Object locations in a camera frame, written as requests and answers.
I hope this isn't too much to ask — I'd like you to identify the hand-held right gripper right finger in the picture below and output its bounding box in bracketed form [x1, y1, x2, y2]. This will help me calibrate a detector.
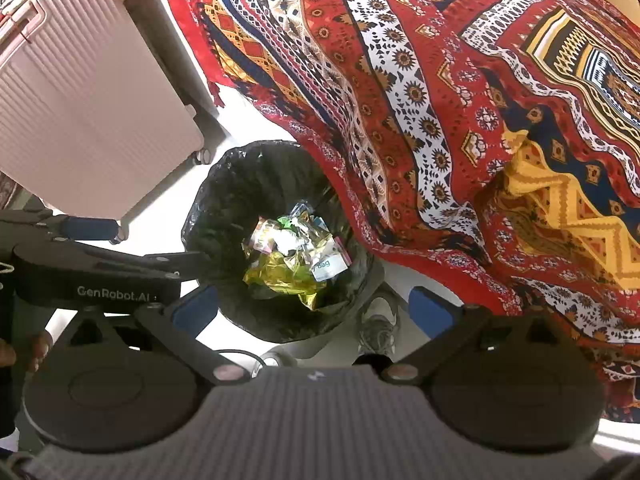
[382, 287, 583, 386]

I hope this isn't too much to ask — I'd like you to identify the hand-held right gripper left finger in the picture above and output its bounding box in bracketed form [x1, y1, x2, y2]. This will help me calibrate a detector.
[47, 285, 251, 386]

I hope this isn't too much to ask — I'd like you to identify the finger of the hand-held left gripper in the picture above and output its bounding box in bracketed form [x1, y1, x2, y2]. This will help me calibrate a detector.
[0, 210, 121, 246]
[97, 251, 213, 282]

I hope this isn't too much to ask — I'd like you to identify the trash bin with black liner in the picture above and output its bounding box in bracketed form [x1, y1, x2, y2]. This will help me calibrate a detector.
[181, 140, 386, 356]

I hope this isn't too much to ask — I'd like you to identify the yellow-green plastic bag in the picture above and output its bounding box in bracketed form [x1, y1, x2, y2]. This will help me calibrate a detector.
[244, 250, 328, 311]

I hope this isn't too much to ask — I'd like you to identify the person's left hand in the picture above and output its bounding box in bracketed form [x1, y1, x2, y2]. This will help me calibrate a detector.
[0, 329, 55, 376]

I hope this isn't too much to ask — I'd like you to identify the grey sneaker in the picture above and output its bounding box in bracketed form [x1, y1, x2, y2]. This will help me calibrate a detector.
[357, 300, 401, 356]

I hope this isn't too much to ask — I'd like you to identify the pink hard-shell suitcase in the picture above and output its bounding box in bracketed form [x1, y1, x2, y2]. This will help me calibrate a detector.
[0, 0, 206, 221]

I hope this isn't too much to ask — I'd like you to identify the patterned red tablecloth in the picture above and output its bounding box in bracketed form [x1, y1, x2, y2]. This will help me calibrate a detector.
[165, 0, 640, 423]

